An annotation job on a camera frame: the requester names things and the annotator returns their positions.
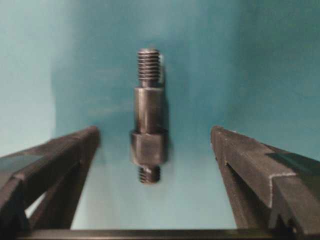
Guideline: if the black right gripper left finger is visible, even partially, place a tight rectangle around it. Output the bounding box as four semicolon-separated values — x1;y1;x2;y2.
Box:
0;126;101;240

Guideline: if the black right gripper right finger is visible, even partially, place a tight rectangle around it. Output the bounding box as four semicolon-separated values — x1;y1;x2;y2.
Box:
210;126;320;240

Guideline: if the dark steel threaded shaft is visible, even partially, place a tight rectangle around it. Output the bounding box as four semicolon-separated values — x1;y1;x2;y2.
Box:
130;48;168;185

